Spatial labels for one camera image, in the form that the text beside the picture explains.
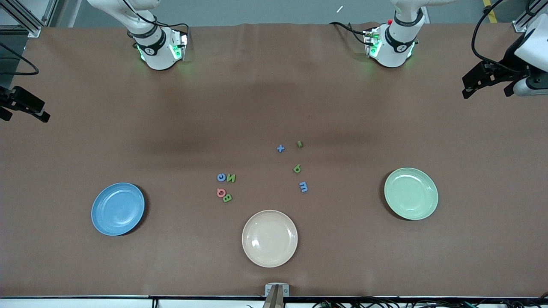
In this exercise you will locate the tan camera pole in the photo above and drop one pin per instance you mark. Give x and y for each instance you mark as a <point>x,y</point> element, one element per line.
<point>274,299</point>

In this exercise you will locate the green plate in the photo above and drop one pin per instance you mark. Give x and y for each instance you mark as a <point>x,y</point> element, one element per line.
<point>411,194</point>

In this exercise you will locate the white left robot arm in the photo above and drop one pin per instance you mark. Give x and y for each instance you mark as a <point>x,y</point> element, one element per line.
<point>396,47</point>

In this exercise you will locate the aluminium frame post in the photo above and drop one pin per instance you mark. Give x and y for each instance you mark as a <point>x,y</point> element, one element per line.
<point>519,26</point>
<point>34,29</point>

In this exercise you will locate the green foam letter N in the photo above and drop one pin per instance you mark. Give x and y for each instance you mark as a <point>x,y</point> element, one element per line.
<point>231,178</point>

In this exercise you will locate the white table edge rail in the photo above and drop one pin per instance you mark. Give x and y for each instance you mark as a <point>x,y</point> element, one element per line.
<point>85,303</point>

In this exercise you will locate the red foam letter Q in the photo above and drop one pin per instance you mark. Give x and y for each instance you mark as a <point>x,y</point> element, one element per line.
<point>218,193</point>

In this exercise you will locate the green foam letter B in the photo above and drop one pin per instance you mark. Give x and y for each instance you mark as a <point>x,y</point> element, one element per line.
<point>227,198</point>

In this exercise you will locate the beige plate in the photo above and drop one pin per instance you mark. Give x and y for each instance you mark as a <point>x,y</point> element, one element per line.
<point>269,239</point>

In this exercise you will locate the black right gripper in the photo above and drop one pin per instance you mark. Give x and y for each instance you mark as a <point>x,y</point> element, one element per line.
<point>9,97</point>

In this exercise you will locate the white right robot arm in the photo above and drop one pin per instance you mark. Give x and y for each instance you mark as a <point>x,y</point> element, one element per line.
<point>154,51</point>

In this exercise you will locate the blue plate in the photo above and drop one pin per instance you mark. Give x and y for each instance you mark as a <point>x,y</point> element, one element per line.
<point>117,214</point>

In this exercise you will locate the gray metal camera bracket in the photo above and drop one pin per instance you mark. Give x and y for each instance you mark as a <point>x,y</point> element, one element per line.
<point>268,291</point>

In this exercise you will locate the blue foam letter G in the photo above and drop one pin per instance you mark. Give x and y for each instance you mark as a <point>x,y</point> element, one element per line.
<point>218,177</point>

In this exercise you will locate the blue foam letter m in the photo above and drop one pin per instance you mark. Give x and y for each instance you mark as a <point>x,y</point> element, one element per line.
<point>303,187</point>

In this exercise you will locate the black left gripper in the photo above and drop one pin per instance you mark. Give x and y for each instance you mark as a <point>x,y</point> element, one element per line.
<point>508,62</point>

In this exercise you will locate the brown table cover cloth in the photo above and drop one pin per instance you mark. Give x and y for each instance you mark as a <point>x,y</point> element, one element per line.
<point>274,107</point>

